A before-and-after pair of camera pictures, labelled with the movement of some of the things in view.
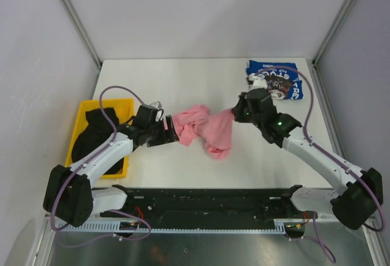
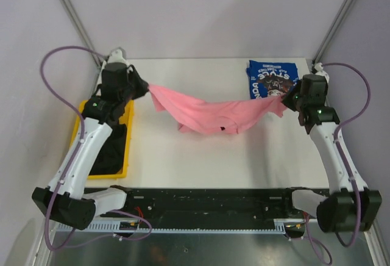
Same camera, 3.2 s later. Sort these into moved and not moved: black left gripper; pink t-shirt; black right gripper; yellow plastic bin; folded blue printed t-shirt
Moved: black right gripper; black left gripper; pink t-shirt
Not moved: yellow plastic bin; folded blue printed t-shirt
